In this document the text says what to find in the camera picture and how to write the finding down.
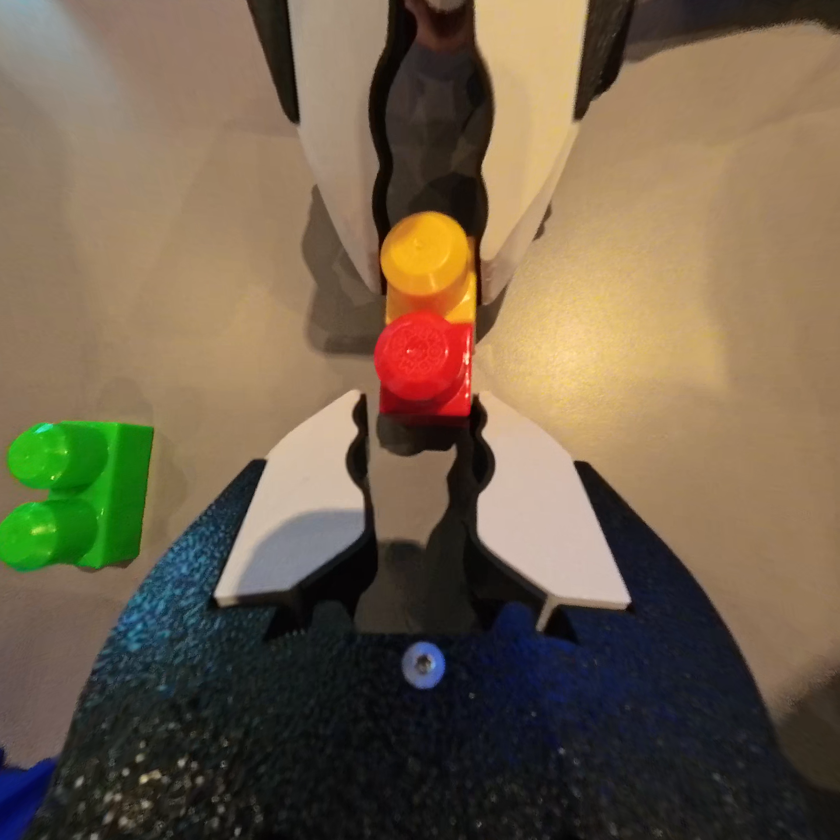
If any yellow one-stud mega block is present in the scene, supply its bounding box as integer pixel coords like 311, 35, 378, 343
379, 211, 478, 324

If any red one-stud mega block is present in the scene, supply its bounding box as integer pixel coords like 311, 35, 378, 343
373, 311, 475, 419

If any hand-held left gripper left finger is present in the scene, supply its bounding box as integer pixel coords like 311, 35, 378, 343
214, 390, 382, 611

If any blue plastic bin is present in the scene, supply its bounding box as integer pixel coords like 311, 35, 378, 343
0, 748, 59, 840

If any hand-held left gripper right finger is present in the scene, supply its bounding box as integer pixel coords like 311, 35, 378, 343
451, 392, 633, 632

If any green two-stud mega block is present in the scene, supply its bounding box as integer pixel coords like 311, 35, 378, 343
0, 420, 155, 572

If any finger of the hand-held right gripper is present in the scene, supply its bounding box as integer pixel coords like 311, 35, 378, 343
471, 0, 589, 307
287, 0, 398, 294

